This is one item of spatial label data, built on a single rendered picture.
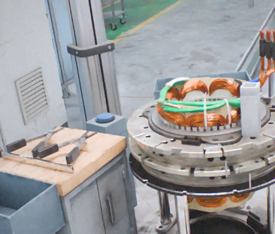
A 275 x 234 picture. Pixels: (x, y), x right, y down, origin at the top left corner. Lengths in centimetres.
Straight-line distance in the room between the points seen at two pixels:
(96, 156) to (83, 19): 48
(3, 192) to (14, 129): 229
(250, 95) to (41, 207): 39
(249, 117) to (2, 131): 246
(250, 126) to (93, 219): 34
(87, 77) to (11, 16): 199
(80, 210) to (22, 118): 243
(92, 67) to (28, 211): 59
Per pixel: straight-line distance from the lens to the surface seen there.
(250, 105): 78
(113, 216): 93
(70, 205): 83
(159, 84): 126
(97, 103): 128
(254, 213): 106
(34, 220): 77
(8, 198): 91
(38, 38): 343
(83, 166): 83
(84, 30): 124
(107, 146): 89
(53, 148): 86
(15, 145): 91
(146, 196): 125
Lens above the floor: 144
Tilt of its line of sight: 22 degrees down
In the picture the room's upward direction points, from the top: 7 degrees counter-clockwise
